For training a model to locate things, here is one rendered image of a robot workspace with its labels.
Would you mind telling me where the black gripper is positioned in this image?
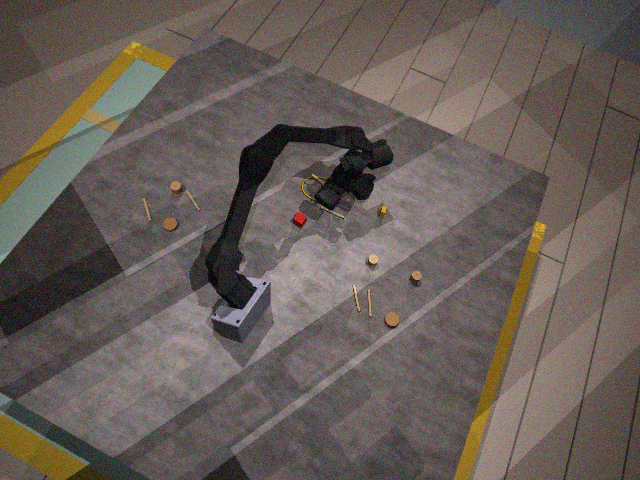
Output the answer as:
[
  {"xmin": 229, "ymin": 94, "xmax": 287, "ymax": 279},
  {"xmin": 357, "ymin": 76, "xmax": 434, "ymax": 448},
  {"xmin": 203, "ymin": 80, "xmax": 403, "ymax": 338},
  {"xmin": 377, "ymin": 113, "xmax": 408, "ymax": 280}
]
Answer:
[{"xmin": 314, "ymin": 163, "xmax": 357, "ymax": 210}]

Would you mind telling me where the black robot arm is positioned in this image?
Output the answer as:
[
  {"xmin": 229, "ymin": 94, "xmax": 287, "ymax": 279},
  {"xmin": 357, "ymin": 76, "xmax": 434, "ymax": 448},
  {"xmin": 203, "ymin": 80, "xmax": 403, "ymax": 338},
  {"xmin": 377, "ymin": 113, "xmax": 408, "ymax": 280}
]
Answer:
[{"xmin": 205, "ymin": 124, "xmax": 393, "ymax": 309}]

